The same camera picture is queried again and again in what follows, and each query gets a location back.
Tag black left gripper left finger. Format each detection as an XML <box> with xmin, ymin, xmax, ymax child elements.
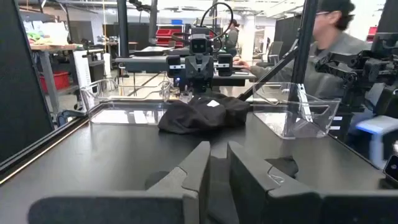
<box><xmin>27</xmin><ymin>141</ymin><xmax>213</xmax><ymax>224</ymax></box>

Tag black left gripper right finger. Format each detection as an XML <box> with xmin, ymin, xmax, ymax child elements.
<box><xmin>226</xmin><ymin>141</ymin><xmax>398</xmax><ymax>224</ymax></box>

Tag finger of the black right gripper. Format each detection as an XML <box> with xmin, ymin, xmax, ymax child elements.
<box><xmin>200</xmin><ymin>55</ymin><xmax>215</xmax><ymax>81</ymax></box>
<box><xmin>185</xmin><ymin>55</ymin><xmax>201</xmax><ymax>81</ymax></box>

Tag dark blue towel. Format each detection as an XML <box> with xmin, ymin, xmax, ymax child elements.
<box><xmin>157</xmin><ymin>98</ymin><xmax>227</xmax><ymax>135</ymax></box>

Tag grey desk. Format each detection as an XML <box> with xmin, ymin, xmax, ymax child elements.
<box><xmin>114</xmin><ymin>55</ymin><xmax>257</xmax><ymax>87</ymax></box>

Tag person's hand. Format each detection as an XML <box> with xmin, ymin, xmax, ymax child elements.
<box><xmin>235</xmin><ymin>58</ymin><xmax>251</xmax><ymax>71</ymax></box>

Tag red shelf bins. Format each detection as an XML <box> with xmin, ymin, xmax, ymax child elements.
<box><xmin>155</xmin><ymin>28</ymin><xmax>185</xmax><ymax>48</ymax></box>

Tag person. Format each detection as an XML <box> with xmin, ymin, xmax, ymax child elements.
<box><xmin>224</xmin><ymin>18</ymin><xmax>241</xmax><ymax>57</ymax></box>
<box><xmin>236</xmin><ymin>0</ymin><xmax>386</xmax><ymax>138</ymax></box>

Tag grey office chair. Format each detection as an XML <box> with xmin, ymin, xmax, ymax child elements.
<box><xmin>255</xmin><ymin>40</ymin><xmax>284</xmax><ymax>68</ymax></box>

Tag clear plastic bin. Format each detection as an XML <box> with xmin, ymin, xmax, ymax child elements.
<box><xmin>251</xmin><ymin>82</ymin><xmax>342</xmax><ymax>140</ymax></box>
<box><xmin>80</xmin><ymin>78</ymin><xmax>174</xmax><ymax>126</ymax></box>

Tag black table mat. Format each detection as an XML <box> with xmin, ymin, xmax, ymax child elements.
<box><xmin>0</xmin><ymin>102</ymin><xmax>389</xmax><ymax>224</ymax></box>

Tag white sign board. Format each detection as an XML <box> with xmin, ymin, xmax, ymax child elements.
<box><xmin>73</xmin><ymin>50</ymin><xmax>93</xmax><ymax>111</ymax></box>

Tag red plastic crate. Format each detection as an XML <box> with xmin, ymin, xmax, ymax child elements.
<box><xmin>39</xmin><ymin>70</ymin><xmax>71</xmax><ymax>93</ymax></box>

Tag wooden workbench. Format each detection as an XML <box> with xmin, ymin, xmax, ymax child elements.
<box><xmin>29</xmin><ymin>43</ymin><xmax>78</xmax><ymax>114</ymax></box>

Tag white plastic bag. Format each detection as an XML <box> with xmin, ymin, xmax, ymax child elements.
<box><xmin>40</xmin><ymin>21</ymin><xmax>69</xmax><ymax>44</ymax></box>

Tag small black device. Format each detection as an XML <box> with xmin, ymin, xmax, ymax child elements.
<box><xmin>382</xmin><ymin>154</ymin><xmax>398</xmax><ymax>187</ymax></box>

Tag pale step stool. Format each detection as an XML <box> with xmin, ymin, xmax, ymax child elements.
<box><xmin>354</xmin><ymin>114</ymin><xmax>398</xmax><ymax>170</ymax></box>

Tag black partition panel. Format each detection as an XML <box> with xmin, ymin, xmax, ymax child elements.
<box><xmin>0</xmin><ymin>0</ymin><xmax>56</xmax><ymax>164</ymax></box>

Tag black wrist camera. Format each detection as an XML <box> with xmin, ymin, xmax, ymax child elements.
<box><xmin>188</xmin><ymin>33</ymin><xmax>208</xmax><ymax>54</ymax></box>

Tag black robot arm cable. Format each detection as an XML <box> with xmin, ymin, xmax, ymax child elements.
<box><xmin>200</xmin><ymin>2</ymin><xmax>234</xmax><ymax>41</ymax></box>

